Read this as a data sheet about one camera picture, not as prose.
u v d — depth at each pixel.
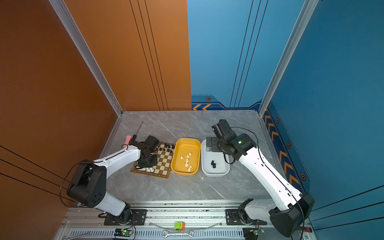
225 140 0.52
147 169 0.87
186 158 0.92
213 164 0.90
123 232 0.71
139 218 0.74
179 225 0.70
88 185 0.44
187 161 0.92
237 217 0.72
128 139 1.03
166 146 0.98
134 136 1.05
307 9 0.70
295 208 0.37
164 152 0.96
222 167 0.90
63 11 0.71
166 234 0.69
